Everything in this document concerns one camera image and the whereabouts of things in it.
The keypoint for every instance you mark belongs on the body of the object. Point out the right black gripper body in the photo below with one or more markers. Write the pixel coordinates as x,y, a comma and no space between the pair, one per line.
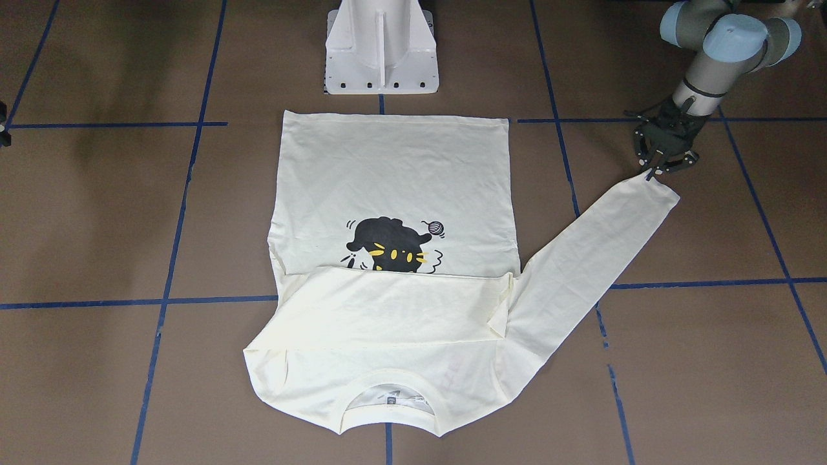
1,121

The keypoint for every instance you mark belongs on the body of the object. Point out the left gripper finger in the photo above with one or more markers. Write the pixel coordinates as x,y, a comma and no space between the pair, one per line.
671,163
647,165

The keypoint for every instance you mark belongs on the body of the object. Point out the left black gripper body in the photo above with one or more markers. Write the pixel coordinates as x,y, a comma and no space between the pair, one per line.
672,126

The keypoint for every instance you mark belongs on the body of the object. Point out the cream long-sleeve cat shirt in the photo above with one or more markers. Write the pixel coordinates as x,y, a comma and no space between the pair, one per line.
401,294

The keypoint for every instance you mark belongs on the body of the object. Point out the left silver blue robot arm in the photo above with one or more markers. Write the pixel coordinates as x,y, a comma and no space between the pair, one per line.
727,45

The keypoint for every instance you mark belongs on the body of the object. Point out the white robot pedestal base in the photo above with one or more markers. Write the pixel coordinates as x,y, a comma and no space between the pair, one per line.
380,47

